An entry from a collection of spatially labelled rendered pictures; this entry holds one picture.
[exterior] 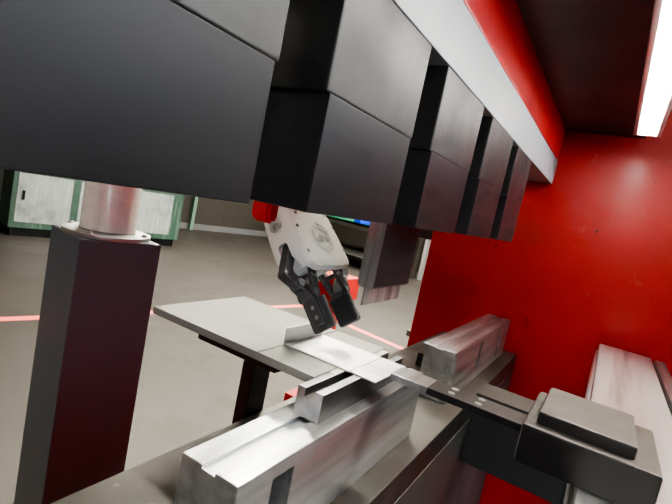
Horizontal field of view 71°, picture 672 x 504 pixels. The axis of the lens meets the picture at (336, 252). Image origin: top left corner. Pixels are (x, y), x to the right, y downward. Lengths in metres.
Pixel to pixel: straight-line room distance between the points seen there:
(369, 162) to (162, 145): 0.20
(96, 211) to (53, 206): 5.61
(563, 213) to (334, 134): 1.08
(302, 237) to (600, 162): 0.96
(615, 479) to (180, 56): 0.45
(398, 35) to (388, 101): 0.05
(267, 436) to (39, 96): 0.34
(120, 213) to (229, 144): 0.92
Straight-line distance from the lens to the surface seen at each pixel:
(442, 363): 0.89
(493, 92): 0.68
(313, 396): 0.49
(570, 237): 1.36
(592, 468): 0.50
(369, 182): 0.39
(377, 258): 0.51
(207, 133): 0.25
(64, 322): 1.18
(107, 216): 1.16
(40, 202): 6.73
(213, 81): 0.25
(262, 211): 0.45
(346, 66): 0.34
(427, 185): 0.51
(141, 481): 0.56
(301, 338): 0.62
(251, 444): 0.45
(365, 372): 0.56
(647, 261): 1.36
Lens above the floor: 1.19
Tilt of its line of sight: 6 degrees down
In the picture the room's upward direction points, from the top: 12 degrees clockwise
